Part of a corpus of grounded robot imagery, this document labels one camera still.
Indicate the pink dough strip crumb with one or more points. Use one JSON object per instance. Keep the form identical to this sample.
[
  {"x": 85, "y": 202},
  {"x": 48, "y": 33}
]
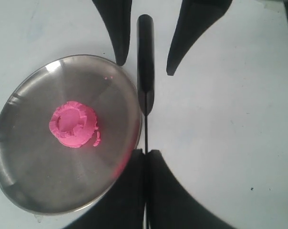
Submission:
[{"x": 98, "y": 139}]

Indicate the pink clay lump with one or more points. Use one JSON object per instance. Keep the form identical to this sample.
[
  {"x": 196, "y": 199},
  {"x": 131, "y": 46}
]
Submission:
[{"x": 73, "y": 124}]

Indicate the round stainless steel plate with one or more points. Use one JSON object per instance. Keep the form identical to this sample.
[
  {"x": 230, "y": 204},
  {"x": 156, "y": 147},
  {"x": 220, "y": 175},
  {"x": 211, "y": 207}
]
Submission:
[{"x": 39, "y": 174}]

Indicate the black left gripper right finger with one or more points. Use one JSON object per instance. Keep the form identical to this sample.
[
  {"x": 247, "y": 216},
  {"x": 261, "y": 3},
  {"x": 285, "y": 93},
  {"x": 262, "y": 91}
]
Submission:
[{"x": 169, "y": 205}]

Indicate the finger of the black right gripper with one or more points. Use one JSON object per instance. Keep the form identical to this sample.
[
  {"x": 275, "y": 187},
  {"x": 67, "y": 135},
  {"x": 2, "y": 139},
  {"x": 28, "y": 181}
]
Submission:
[
  {"x": 116, "y": 15},
  {"x": 195, "y": 17}
]

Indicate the black knife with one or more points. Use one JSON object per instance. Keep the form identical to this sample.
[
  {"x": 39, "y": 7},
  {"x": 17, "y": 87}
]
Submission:
[{"x": 145, "y": 69}]

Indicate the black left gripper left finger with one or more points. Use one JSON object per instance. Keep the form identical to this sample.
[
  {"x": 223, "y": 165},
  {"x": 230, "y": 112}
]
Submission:
[{"x": 122, "y": 207}]

